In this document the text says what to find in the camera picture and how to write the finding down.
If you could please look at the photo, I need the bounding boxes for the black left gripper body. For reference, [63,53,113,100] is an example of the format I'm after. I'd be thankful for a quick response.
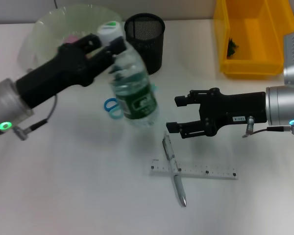
[16,40,113,109]

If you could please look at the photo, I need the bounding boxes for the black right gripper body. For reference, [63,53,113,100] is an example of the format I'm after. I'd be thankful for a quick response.
[198,87,269,137]

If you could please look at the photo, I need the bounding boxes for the clear bottle with green label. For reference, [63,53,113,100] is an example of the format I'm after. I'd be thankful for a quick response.
[97,21,159,129]

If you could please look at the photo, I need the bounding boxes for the blue scissors with sheath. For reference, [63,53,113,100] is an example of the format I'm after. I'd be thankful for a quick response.
[103,83,160,120]

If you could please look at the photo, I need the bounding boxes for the green plastic wrapper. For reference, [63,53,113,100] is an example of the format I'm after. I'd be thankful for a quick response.
[226,36,240,58]

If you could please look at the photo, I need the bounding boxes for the silver ballpoint pen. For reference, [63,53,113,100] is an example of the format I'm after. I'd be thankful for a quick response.
[161,131,187,208]

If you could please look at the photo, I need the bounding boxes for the translucent green fruit bowl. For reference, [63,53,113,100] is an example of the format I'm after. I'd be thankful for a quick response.
[17,3,124,74]

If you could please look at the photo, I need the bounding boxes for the black mesh pen holder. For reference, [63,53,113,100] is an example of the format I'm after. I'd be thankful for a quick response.
[124,13,166,75]

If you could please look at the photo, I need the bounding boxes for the transparent plastic ruler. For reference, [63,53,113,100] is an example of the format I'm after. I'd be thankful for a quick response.
[148,158,239,181]

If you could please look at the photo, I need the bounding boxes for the yellow plastic bin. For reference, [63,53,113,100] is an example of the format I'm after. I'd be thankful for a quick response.
[213,0,294,79]

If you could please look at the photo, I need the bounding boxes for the right gripper connector cable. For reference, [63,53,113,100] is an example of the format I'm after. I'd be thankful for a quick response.
[242,116,294,138]

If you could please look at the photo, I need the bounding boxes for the gripper connector cable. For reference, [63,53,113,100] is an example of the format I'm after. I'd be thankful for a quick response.
[242,116,294,138]
[13,94,58,141]

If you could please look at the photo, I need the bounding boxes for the left gripper connector cable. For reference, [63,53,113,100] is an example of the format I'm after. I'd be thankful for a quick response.
[13,94,58,141]

